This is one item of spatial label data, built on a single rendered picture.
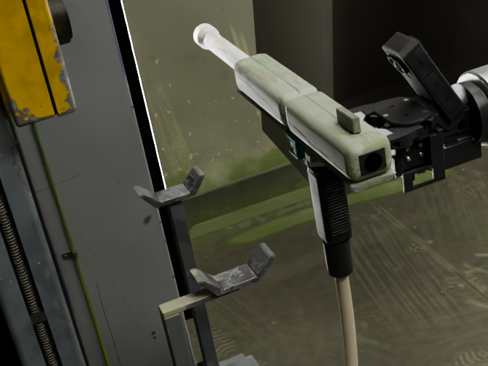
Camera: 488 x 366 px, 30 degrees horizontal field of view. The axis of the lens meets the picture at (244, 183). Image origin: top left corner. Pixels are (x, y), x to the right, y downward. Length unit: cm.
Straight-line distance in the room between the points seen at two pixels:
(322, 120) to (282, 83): 12
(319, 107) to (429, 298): 168
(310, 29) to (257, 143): 110
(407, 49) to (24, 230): 43
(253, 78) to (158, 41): 204
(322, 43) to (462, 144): 96
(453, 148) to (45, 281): 47
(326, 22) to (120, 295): 77
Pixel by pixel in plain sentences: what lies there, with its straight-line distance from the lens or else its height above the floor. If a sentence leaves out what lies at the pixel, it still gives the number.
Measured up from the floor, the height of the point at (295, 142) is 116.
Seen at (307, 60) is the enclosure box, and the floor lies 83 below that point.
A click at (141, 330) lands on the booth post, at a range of 158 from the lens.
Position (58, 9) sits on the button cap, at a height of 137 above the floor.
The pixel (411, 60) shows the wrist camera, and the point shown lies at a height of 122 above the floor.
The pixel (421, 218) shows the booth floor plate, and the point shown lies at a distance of 293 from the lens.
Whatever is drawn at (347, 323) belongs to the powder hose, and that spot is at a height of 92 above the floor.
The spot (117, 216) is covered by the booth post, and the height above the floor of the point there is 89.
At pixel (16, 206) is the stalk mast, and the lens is 86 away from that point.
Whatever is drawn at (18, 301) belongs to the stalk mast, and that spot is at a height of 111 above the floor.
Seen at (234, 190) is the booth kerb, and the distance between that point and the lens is 303.
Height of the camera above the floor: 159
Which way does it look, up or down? 28 degrees down
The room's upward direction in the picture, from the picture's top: 11 degrees counter-clockwise
